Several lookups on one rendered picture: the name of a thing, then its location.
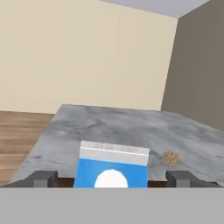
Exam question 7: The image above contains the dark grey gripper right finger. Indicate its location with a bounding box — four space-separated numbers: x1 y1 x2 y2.
164 170 224 189

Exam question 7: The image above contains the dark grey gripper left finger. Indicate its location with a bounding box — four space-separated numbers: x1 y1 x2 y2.
0 170 59 189

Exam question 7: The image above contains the dark brown tray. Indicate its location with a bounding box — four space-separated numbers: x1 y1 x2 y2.
55 175 170 189

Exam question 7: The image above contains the blue and white milk carton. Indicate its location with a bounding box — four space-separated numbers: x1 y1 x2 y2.
73 140 151 189

